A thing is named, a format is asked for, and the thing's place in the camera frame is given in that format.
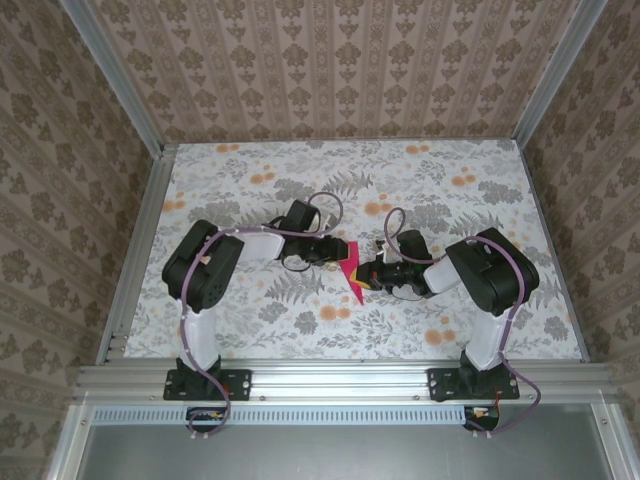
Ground aluminium lower frame rail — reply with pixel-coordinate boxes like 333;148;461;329
589;402;640;480
44;402;96;480

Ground grey metal panel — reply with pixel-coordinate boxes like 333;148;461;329
74;423;619;480

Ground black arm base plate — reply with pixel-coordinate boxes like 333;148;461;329
164;368;252;401
427;367;521;401

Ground aluminium frame post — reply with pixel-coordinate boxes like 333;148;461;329
58;0;166;157
510;0;600;146

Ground wide aluminium cross rail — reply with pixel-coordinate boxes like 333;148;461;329
74;363;619;401

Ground pink square paper sheet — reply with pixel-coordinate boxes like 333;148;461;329
339;240;365;306

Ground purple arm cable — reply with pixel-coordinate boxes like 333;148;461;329
383;207;544;441
178;192;345;441

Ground grey slotted cable duct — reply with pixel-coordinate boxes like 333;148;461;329
92;405;464;426

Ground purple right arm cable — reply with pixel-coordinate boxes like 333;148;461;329
383;207;544;441

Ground aluminium table side rail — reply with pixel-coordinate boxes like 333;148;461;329
94;143;179;365

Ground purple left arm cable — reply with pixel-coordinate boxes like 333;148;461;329
178;192;345;441

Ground black cable connector board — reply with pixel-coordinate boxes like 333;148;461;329
186;407;227;434
463;404;501;432

